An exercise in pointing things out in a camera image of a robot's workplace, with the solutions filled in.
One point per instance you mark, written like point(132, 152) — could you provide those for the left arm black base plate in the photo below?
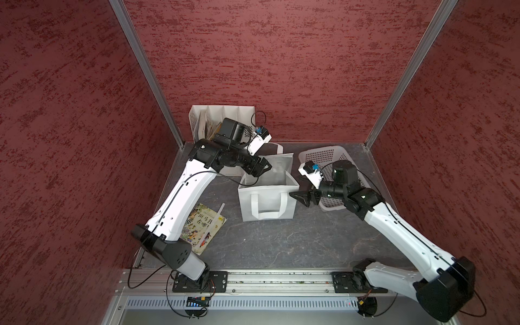
point(210, 282)

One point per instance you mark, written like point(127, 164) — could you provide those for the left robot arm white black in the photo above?
point(160, 235)

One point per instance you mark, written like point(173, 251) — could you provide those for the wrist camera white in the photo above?
point(261, 136)
point(312, 172)

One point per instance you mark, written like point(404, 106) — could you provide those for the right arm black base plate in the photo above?
point(353, 283)

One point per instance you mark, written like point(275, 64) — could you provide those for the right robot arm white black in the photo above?
point(441, 283)

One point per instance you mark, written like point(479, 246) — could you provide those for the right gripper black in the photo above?
point(305, 195)

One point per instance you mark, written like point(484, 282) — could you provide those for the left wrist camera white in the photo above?
point(261, 136)

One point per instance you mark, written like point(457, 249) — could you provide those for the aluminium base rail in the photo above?
point(241, 282)

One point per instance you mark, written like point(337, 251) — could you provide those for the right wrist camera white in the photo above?
point(312, 172)

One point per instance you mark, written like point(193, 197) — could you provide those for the right aluminium corner post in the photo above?
point(428, 38)

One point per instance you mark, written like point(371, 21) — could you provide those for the left aluminium corner post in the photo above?
point(124, 19)

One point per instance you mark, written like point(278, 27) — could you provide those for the white desktop file organizer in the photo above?
point(207, 122)

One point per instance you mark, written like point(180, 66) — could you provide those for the aluminium corner post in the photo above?
point(124, 19)
point(428, 38)

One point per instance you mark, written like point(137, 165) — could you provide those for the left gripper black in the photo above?
point(255, 165)

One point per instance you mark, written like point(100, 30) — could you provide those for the yellow book in organizer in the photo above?
point(212, 130)

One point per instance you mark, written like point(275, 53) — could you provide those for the colourful children's book on table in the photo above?
point(201, 227)

